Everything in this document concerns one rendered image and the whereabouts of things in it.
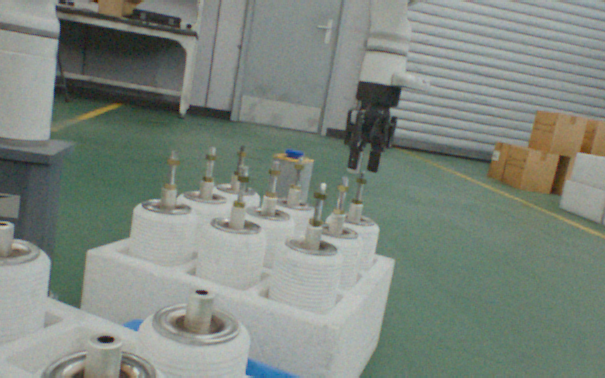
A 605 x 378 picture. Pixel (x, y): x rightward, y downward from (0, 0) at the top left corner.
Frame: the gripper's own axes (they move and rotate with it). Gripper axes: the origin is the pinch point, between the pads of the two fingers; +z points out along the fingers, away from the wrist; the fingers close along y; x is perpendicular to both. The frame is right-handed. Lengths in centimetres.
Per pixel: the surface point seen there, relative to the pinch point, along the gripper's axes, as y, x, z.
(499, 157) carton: -384, -90, 17
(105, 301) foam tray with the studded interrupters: 37.6, -17.0, 23.8
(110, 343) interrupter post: 65, 19, 7
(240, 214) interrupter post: 26.5, -3.7, 7.9
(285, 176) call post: -7.8, -22.2, 7.5
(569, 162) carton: -374, -36, 9
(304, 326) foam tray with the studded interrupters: 29.1, 12.0, 18.2
